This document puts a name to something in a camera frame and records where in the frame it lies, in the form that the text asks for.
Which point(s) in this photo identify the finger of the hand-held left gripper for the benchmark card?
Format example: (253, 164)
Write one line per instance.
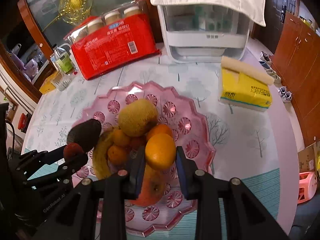
(42, 157)
(62, 171)

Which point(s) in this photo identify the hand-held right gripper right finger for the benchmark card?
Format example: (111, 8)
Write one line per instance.
(182, 177)

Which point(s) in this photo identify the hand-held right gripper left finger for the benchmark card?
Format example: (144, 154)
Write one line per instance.
(140, 180)

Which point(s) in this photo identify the orange-yellow pear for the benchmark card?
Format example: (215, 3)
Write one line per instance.
(152, 187)

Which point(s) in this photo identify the small red fruit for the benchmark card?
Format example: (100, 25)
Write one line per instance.
(72, 150)

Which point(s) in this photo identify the small tangerine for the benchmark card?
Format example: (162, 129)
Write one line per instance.
(160, 152)

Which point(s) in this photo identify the orange tangerine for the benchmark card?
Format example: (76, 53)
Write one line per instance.
(120, 137)
(117, 154)
(161, 129)
(137, 142)

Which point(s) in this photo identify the spotted yellow banana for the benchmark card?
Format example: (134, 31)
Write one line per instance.
(100, 160)

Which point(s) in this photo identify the dark avocado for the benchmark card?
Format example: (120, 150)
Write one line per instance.
(86, 132)

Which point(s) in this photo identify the yellow pear with holes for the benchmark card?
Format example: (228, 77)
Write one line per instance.
(137, 117)

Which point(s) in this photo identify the pink glass fruit bowl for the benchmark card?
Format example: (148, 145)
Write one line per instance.
(175, 110)

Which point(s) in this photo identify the red lid container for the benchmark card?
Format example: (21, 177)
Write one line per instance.
(23, 122)

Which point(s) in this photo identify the yellow cardboard box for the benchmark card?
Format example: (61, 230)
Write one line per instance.
(47, 87)

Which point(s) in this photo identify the glass tumbler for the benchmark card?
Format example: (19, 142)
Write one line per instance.
(61, 82)

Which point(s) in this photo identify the lilac kitchen pot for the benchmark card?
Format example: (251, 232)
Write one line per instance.
(28, 68)

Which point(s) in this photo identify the clear bottle green label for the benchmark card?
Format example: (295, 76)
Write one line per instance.
(63, 63)

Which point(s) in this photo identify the yellow tissue pack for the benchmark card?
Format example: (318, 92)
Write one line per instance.
(242, 93)

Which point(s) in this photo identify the brown cardboard box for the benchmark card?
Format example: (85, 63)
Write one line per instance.
(306, 157)

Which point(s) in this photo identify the pink plastic stool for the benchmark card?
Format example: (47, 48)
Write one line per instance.
(308, 182)

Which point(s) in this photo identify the red plastic package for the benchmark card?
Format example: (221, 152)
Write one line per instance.
(112, 47)

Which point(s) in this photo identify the light-coloured shoe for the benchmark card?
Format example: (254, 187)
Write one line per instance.
(265, 57)
(272, 75)
(285, 94)

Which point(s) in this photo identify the white countertop appliance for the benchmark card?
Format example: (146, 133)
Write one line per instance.
(207, 45)

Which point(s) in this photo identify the beige jar with white lid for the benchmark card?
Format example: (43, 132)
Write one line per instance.
(95, 26)
(132, 11)
(112, 18)

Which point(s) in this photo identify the wooden glass sliding door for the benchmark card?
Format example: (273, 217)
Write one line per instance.
(37, 3)

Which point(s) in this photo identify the gold door ornament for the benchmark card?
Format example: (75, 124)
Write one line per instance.
(75, 2)

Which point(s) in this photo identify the dark entry door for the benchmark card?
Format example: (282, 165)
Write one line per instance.
(272, 10)

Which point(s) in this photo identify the wooden wall frame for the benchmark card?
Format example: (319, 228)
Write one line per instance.
(11, 105)

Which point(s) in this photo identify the wooden wall cabinet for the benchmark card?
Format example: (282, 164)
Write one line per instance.
(300, 67)

